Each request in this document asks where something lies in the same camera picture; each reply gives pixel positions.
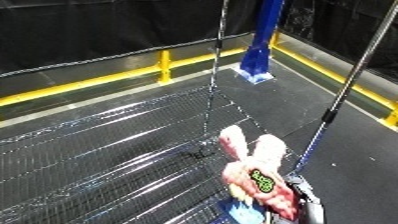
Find pink bunny soft toy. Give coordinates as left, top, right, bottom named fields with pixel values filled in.
left=214, top=124, right=304, bottom=224

